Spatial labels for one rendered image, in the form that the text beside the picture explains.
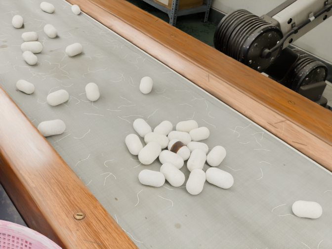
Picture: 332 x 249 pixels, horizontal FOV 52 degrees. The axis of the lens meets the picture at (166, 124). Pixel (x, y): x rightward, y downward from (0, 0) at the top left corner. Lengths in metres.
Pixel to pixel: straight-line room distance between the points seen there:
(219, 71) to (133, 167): 0.28
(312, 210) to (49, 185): 0.30
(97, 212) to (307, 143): 0.33
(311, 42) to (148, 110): 2.22
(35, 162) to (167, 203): 0.16
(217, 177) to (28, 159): 0.23
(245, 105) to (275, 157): 0.12
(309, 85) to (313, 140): 0.57
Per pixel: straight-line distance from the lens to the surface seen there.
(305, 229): 0.45
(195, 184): 0.42
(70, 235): 0.36
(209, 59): 0.69
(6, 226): 0.37
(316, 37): 2.67
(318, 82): 1.15
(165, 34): 0.78
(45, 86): 0.61
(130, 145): 0.46
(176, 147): 0.46
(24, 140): 0.46
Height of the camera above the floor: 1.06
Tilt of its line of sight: 37 degrees down
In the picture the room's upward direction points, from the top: 9 degrees clockwise
